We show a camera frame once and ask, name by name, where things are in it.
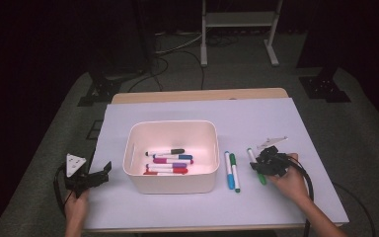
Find black upright post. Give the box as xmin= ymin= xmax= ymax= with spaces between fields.
xmin=132 ymin=0 xmax=159 ymax=67

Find red cap marker pen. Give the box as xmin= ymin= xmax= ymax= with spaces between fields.
xmin=147 ymin=167 xmax=190 ymax=175

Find bright green cap marker pen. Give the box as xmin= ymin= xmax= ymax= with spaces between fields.
xmin=246 ymin=147 xmax=267 ymax=186

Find thin black cable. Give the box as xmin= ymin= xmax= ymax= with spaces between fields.
xmin=332 ymin=182 xmax=374 ymax=231

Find person's right hand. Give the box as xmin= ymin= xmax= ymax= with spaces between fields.
xmin=265 ymin=152 xmax=311 ymax=203

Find bundle of black cables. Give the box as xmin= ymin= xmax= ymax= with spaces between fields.
xmin=206 ymin=32 xmax=241 ymax=47

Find black floor cable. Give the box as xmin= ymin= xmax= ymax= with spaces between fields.
xmin=174 ymin=48 xmax=206 ymax=91
xmin=127 ymin=56 xmax=171 ymax=93

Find white floor cable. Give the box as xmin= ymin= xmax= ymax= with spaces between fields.
xmin=154 ymin=30 xmax=205 ymax=55

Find white table mat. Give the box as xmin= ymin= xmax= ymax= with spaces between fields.
xmin=84 ymin=97 xmax=350 ymax=230

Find dark green cap marker pen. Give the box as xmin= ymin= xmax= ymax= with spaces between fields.
xmin=229 ymin=152 xmax=241 ymax=194

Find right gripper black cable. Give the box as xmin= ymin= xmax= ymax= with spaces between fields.
xmin=285 ymin=155 xmax=315 ymax=237

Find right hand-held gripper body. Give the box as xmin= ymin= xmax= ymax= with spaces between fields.
xmin=256 ymin=136 xmax=291 ymax=177

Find person's left hand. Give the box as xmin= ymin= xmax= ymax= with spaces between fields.
xmin=64 ymin=189 xmax=91 ymax=226

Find purple cap marker pen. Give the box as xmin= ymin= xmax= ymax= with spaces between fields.
xmin=145 ymin=162 xmax=188 ymax=169

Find black metal stand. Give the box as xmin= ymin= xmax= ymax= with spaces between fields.
xmin=77 ymin=72 xmax=123 ymax=108
xmin=298 ymin=67 xmax=352 ymax=104

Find light blue cap marker pen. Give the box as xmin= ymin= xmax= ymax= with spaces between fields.
xmin=224 ymin=150 xmax=236 ymax=191

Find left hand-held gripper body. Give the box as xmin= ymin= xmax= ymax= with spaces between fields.
xmin=64 ymin=153 xmax=95 ymax=198

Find dark floor hatch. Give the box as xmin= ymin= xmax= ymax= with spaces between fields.
xmin=86 ymin=119 xmax=105 ymax=141

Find white plastic bin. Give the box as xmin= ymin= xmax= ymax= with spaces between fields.
xmin=121 ymin=119 xmax=221 ymax=196

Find black cap marker pen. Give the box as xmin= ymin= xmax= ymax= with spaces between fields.
xmin=144 ymin=148 xmax=186 ymax=157

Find white metal stand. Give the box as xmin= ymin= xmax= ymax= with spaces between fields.
xmin=199 ymin=0 xmax=284 ymax=68

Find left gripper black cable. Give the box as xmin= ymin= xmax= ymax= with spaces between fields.
xmin=53 ymin=163 xmax=69 ymax=219

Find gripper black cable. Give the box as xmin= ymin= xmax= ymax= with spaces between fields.
xmin=285 ymin=155 xmax=315 ymax=237
xmin=53 ymin=163 xmax=69 ymax=219

